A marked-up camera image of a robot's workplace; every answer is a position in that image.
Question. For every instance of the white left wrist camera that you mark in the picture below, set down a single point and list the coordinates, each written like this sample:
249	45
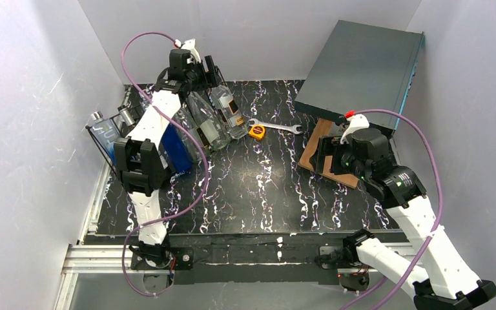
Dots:
189	45

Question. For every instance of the grey metal box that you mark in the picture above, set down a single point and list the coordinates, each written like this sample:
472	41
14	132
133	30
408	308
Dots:
362	67

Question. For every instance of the aluminium frame rail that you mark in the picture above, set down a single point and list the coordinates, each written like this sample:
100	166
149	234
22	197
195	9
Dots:
98	248

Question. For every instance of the blue bottle with silver cap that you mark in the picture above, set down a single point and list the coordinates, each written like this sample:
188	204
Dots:
106	133

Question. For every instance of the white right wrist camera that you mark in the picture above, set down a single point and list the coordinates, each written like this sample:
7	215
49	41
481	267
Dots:
354	122

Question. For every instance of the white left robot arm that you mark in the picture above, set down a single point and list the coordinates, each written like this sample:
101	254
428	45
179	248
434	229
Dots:
137	160

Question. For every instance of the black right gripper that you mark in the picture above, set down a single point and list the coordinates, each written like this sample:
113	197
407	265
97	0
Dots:
327	155

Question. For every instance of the dark green wine bottle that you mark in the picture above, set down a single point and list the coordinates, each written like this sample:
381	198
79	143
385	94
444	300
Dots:
126	116

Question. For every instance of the clear bottle with black cap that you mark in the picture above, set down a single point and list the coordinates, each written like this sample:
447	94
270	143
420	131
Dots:
229	111

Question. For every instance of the steel combination wrench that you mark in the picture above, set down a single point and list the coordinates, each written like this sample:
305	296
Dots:
295	129

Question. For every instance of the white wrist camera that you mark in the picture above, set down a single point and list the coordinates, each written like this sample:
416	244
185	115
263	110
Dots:
354	122
189	45

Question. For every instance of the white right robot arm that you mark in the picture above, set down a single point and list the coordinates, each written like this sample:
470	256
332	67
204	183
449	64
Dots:
437	277

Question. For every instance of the black wire wine rack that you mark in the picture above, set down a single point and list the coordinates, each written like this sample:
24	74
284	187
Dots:
206	95

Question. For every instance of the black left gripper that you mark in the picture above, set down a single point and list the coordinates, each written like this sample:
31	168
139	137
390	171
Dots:
207	74

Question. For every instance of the clear bottle with gold rim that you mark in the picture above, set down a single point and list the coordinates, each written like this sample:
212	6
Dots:
207	120

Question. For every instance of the yellow tape measure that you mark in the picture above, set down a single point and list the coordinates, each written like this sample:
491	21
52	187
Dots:
257	132

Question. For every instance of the blue square glass bottle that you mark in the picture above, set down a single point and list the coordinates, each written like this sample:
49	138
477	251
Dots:
175	149

